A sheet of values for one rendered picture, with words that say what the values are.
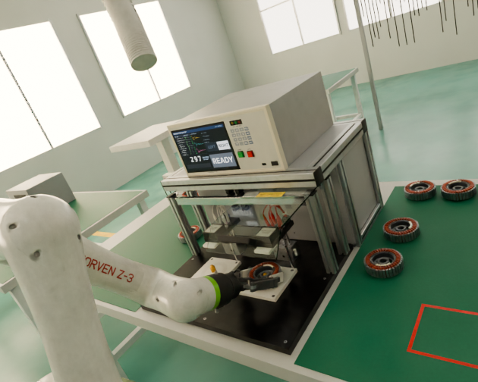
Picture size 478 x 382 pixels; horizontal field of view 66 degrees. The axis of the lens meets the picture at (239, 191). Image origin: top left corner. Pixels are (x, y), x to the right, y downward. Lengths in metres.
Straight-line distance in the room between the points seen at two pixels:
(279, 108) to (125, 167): 5.49
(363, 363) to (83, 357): 0.62
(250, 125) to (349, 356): 0.68
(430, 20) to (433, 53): 0.52
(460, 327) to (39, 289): 0.89
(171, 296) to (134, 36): 1.74
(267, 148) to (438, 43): 6.36
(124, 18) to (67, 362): 2.02
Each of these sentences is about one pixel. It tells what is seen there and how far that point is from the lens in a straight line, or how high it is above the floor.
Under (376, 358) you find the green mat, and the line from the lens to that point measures 1.00.
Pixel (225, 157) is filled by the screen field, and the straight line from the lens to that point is 1.24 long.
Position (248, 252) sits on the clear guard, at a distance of 0.97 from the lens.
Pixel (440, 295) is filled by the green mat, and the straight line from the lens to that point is 1.14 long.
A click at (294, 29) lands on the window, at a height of 1.32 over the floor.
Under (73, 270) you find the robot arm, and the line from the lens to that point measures 0.69.
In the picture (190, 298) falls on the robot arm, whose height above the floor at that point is 0.99.
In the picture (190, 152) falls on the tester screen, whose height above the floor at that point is 1.21.
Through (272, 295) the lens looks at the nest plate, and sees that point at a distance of 1.19.
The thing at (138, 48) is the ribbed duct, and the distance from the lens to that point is 2.34.
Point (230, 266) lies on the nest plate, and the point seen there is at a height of 0.78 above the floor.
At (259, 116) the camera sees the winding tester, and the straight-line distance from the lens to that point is 1.10.
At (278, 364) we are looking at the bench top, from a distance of 1.05.
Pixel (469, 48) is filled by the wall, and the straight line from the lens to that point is 7.32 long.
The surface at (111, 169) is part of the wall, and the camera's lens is 6.37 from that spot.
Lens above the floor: 1.51
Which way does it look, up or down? 21 degrees down
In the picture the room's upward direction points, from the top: 20 degrees counter-clockwise
